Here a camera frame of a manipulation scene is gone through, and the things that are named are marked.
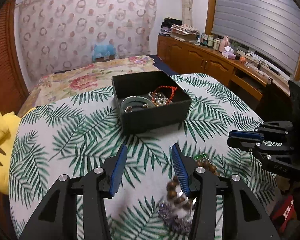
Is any dark wooden bead bracelet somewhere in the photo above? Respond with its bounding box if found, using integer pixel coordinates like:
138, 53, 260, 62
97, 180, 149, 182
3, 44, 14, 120
166, 160, 221, 210

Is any white cosmetic jar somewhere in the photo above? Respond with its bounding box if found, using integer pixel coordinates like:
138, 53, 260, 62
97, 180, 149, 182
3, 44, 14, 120
207, 35, 214, 48

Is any dark blue bed sheet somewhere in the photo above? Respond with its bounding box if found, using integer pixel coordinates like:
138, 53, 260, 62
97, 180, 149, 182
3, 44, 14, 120
148, 54, 178, 76

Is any yellow pikachu plush toy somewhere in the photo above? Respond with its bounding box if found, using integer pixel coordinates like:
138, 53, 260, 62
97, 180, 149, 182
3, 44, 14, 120
0, 112, 21, 195

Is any white pearl necklace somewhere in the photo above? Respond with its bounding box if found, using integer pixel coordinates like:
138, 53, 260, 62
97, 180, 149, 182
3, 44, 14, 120
148, 91, 173, 107

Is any folded clothes stack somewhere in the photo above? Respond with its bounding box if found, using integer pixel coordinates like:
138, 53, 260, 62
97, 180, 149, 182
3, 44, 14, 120
159, 17, 200, 42

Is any brown louvered wardrobe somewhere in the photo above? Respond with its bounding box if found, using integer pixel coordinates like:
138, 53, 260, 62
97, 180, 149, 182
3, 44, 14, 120
0, 0, 28, 239

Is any wooden sideboard cabinet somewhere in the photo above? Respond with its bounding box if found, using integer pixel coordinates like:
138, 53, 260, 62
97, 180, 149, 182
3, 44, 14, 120
156, 35, 291, 106

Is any circle patterned sheer curtain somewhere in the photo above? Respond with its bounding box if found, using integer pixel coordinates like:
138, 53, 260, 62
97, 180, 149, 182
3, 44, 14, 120
18, 0, 157, 83

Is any grey window roller blind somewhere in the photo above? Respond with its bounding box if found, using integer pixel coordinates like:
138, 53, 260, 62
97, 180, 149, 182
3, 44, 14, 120
212, 0, 300, 74

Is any black open jewelry box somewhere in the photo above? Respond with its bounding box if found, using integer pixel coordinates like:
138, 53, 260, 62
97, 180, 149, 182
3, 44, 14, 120
111, 71, 192, 135

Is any purple crystal bead bracelet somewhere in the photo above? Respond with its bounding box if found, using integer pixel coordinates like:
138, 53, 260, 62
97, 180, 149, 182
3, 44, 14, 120
157, 201, 193, 234

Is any tied beige window curtain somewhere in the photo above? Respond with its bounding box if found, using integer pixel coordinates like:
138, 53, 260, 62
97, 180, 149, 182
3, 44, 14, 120
177, 0, 196, 27

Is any green bead bracelet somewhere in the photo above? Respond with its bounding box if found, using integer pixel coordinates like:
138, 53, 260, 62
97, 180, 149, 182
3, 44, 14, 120
193, 153, 211, 163

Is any pale green jade bangle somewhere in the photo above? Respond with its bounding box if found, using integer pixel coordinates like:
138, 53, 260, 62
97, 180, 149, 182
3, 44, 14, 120
120, 96, 156, 112

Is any blue plush toy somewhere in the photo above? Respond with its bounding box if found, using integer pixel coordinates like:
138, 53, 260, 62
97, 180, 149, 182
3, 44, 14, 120
92, 44, 116, 62

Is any floral bed blanket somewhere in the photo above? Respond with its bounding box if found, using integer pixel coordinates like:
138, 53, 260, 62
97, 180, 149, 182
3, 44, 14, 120
18, 55, 159, 117

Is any pink tissue box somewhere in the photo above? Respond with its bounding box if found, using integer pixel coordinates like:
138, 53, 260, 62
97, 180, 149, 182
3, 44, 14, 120
222, 46, 236, 60

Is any pink bottle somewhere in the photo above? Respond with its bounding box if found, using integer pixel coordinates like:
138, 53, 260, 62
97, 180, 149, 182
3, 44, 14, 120
218, 36, 229, 53

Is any red cord bracelet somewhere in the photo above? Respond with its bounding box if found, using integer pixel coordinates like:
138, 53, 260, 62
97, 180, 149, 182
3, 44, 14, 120
153, 85, 178, 103

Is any palm leaf print cloth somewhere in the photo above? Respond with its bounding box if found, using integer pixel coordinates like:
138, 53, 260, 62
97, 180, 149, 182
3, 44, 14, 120
9, 74, 277, 239

